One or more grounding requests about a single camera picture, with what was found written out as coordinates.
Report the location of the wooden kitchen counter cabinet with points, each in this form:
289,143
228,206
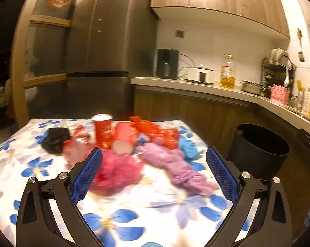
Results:
196,108

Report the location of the white electric cooker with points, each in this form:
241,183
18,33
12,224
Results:
201,76

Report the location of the black air fryer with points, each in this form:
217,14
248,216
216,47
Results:
166,64

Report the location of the dark wall switch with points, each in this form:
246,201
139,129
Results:
180,34

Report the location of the pale pink plastic bag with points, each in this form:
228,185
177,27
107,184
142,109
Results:
76,149

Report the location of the red wrapper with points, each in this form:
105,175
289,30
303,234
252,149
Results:
157,132

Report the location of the wooden wall cabinet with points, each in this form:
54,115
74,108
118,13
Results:
221,2

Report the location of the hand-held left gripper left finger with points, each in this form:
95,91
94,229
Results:
89,169

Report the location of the white ladle spoon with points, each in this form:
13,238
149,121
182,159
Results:
286,81

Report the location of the magenta plastic bag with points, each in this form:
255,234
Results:
118,167

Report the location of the grey steel refrigerator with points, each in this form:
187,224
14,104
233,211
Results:
106,43

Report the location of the pink storage box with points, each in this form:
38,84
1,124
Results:
279,95

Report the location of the blue plastic bag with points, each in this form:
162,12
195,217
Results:
189,146

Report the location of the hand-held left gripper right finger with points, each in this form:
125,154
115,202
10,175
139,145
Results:
220,175

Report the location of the red printed paper cup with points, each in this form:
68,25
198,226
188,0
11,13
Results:
103,131
125,136

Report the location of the black trash bin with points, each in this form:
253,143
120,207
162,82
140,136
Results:
255,164

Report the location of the wooden glass-panel door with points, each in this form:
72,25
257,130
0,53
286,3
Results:
50,20

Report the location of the purple plastic bag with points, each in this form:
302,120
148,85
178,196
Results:
178,167

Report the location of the cooking oil bottle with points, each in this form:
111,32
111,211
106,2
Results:
227,79

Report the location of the blue floral tablecloth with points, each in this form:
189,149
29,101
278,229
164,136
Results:
144,198

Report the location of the black plastic bag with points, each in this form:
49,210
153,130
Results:
55,139

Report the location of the steel mixing bowl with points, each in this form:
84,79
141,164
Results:
251,87

